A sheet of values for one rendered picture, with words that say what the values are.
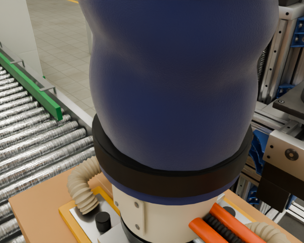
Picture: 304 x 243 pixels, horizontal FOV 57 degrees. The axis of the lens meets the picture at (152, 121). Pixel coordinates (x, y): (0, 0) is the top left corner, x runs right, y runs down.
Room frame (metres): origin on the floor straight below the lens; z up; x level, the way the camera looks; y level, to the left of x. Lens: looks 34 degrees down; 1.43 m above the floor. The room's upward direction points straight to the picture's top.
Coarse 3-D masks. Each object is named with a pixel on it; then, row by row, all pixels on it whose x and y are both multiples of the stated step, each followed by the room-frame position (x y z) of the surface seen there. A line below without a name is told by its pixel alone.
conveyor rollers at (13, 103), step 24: (0, 72) 1.98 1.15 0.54; (0, 96) 1.62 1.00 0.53; (24, 96) 1.63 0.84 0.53; (0, 120) 1.36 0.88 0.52; (24, 120) 1.36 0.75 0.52; (48, 120) 1.36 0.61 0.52; (0, 144) 1.11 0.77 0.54; (24, 144) 1.11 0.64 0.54; (48, 144) 1.10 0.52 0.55; (72, 144) 1.10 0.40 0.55; (0, 168) 0.94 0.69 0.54; (24, 168) 0.93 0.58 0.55; (48, 168) 0.93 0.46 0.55; (0, 192) 0.79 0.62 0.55; (0, 216) 0.68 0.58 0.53; (0, 240) 0.60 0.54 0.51; (24, 240) 0.57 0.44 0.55
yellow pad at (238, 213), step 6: (222, 204) 0.38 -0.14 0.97; (228, 204) 0.38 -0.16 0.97; (234, 204) 0.39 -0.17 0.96; (228, 210) 0.35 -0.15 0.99; (234, 210) 0.35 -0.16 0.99; (240, 210) 0.37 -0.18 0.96; (234, 216) 0.33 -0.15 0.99; (240, 216) 0.35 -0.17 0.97; (246, 216) 0.36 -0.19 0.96; (246, 222) 0.34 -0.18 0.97
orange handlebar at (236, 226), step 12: (216, 204) 0.29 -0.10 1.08; (216, 216) 0.27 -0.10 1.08; (228, 216) 0.26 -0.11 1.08; (192, 228) 0.25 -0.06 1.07; (204, 228) 0.24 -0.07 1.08; (228, 228) 0.25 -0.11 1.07; (240, 228) 0.24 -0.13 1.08; (204, 240) 0.23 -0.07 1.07; (216, 240) 0.23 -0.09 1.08; (252, 240) 0.23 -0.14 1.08
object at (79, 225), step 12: (96, 192) 0.42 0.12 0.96; (72, 204) 0.38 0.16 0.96; (108, 204) 0.38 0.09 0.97; (72, 216) 0.35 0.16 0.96; (84, 216) 0.35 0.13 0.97; (96, 216) 0.33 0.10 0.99; (108, 216) 0.33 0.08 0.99; (72, 228) 0.33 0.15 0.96; (84, 228) 0.32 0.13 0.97; (96, 228) 0.32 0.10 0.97; (108, 228) 0.32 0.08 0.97; (84, 240) 0.30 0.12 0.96; (96, 240) 0.30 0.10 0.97
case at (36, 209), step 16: (64, 176) 0.48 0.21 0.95; (96, 176) 0.48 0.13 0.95; (32, 192) 0.43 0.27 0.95; (48, 192) 0.43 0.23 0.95; (64, 192) 0.43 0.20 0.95; (112, 192) 0.43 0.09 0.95; (224, 192) 0.43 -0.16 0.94; (16, 208) 0.39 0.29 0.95; (32, 208) 0.39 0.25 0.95; (48, 208) 0.39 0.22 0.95; (240, 208) 0.39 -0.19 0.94; (32, 224) 0.35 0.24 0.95; (48, 224) 0.35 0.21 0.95; (64, 224) 0.35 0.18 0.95; (272, 224) 0.35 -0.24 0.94; (32, 240) 0.31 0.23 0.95; (48, 240) 0.31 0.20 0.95; (64, 240) 0.32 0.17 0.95
